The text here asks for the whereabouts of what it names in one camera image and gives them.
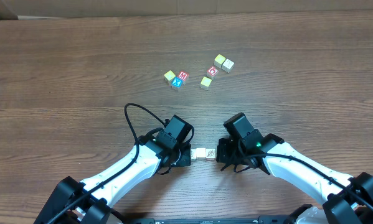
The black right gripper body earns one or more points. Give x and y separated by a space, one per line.
222 152

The red top wooden block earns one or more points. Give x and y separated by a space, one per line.
212 72

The fish picture wooden block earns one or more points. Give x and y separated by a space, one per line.
193 155

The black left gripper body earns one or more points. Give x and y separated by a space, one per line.
185 154

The red M wooden block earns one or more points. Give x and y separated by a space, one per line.
184 76

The cardboard backdrop panel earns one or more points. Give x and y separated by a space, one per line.
11 9

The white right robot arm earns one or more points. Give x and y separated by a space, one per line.
344 198

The blue X wooden block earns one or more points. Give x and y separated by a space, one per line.
177 83

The yellow block beside M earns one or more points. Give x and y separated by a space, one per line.
169 76

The leaf picture wooden block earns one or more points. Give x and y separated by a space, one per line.
210 154

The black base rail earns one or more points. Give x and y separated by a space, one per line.
264 219

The plain cream wooden block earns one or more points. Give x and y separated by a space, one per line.
228 65

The yellow S wooden block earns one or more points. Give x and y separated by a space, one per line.
201 153

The yellow top wooden block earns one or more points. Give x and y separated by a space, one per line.
219 60

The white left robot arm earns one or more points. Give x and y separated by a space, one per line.
92 199

